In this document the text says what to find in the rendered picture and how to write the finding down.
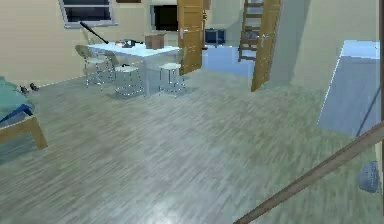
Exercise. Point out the black sneaker with white laces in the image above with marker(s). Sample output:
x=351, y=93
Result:
x=23, y=89
x=33, y=86

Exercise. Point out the beige metal chair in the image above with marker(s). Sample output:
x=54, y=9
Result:
x=90, y=60
x=170, y=66
x=125, y=69

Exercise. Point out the brown wooden room door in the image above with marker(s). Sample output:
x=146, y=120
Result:
x=190, y=33
x=265, y=46

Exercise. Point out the dark blue cabinet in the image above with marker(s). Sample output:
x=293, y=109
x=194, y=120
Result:
x=214, y=36

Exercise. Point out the white dining table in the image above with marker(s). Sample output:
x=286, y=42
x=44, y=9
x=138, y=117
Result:
x=140, y=51

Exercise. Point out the brown cardboard box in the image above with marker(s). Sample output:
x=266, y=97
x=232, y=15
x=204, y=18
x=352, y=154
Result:
x=155, y=40

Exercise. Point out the small black object on table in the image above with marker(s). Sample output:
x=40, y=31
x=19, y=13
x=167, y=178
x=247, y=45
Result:
x=128, y=43

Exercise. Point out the black television set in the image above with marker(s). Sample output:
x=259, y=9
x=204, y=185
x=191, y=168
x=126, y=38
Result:
x=165, y=17

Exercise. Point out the brown wooden ladder shelf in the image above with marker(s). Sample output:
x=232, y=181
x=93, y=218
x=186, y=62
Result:
x=250, y=30

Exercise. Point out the black baseball bat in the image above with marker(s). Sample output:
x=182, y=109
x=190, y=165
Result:
x=94, y=32

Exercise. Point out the brown wooden pole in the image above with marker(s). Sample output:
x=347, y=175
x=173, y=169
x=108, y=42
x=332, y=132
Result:
x=316, y=171

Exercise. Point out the wooden bed with teal blanket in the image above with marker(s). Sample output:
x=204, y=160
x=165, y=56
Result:
x=15, y=110

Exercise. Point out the blue grey round ball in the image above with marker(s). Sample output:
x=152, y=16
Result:
x=369, y=176

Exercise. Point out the dark window with grey frame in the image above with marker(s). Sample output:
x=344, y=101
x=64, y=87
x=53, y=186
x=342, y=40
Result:
x=87, y=11

